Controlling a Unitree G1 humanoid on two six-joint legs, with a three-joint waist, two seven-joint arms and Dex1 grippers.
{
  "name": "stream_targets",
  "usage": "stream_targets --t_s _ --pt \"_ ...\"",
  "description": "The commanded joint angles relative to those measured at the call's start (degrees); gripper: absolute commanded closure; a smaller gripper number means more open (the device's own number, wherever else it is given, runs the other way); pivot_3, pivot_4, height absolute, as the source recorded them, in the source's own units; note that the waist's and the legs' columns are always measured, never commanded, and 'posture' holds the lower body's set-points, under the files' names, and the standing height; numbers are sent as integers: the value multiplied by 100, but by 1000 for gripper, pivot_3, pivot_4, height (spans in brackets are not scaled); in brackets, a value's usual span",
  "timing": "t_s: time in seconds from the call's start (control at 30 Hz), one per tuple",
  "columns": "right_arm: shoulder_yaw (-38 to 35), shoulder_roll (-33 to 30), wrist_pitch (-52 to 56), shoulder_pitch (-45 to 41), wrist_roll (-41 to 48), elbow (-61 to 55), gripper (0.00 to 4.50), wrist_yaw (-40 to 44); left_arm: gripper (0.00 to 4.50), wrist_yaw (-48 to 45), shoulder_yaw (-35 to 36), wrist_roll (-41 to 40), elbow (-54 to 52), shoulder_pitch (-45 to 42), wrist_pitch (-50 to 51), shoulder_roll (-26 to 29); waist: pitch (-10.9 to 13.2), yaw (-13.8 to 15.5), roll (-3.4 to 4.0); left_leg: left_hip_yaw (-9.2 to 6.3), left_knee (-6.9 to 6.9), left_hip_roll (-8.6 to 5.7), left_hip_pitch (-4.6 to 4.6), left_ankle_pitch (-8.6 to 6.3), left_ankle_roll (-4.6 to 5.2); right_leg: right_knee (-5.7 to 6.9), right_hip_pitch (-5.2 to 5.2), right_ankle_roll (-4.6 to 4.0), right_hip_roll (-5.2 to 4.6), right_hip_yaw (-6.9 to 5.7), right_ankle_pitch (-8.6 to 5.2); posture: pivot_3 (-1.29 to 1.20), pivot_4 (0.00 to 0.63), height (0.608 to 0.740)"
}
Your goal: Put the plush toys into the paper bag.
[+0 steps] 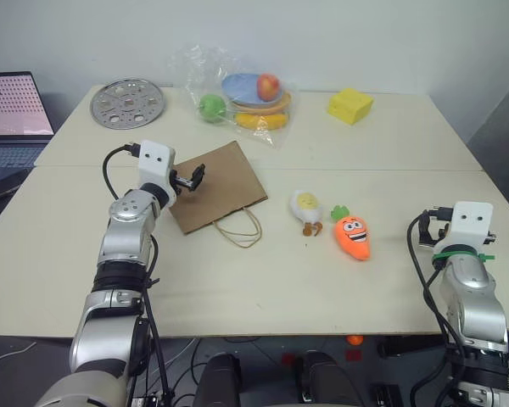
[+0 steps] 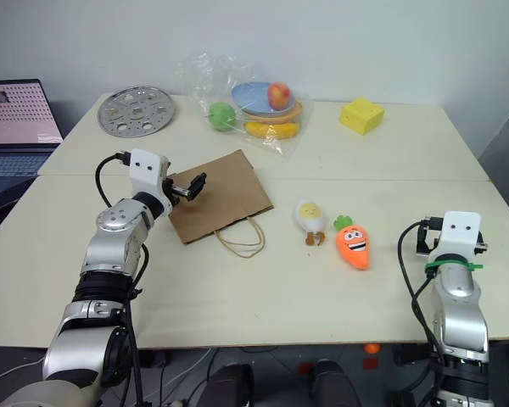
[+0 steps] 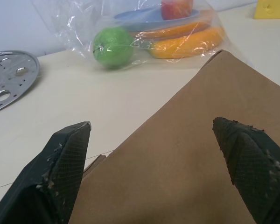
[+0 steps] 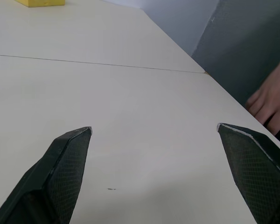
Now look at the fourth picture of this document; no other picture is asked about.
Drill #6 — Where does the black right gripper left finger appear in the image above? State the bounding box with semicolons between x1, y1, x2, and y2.
0;126;93;224

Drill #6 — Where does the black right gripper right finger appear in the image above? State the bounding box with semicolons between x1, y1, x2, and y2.
216;123;280;224

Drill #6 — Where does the bystander bare hand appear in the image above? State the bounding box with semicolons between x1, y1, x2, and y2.
245;32;280;136

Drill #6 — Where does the yellow sponge block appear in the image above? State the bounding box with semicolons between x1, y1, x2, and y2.
14;0;66;8

